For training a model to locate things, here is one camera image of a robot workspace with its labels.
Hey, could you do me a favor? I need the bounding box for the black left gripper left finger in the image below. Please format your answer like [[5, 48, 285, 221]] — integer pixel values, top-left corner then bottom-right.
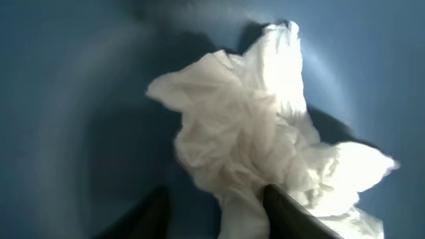
[[94, 186, 171, 239]]

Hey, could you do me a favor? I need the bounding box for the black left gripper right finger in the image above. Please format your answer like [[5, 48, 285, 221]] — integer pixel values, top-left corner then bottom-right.
[[263, 185, 341, 239]]

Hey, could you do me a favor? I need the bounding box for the white napkin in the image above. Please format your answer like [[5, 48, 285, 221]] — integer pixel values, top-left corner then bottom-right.
[[146, 21, 398, 238]]

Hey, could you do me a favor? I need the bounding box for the dark blue plate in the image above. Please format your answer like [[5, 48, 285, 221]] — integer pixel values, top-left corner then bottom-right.
[[1, 1, 424, 238]]

